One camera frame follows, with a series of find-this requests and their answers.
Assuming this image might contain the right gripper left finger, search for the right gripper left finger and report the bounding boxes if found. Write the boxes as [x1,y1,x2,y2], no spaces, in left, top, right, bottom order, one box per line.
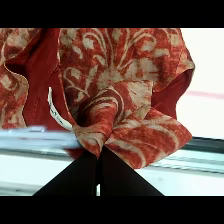
[32,149,100,197]

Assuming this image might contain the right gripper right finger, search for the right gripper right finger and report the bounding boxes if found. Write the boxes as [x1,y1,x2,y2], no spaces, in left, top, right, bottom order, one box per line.
[99,145,165,197]

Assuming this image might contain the red patterned shirt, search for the red patterned shirt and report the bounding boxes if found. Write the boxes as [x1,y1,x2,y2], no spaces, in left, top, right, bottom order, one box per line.
[0,27,196,170]

